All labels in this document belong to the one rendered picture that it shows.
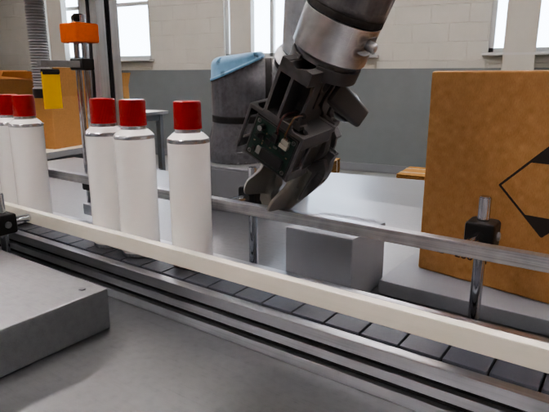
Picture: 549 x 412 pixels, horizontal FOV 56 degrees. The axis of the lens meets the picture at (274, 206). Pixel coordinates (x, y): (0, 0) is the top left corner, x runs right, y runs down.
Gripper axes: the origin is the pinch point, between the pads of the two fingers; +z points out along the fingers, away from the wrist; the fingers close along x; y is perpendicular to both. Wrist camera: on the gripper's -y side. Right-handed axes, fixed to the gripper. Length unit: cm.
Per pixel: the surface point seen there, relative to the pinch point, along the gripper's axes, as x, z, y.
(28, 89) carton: -175, 94, -80
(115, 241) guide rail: -14.1, 12.4, 10.6
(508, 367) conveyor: 29.2, -7.7, 8.2
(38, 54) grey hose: -57, 9, -5
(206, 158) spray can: -8.9, -2.3, 4.0
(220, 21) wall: -399, 184, -484
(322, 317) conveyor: 14.0, 0.3, 9.4
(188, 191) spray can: -8.1, 1.1, 6.7
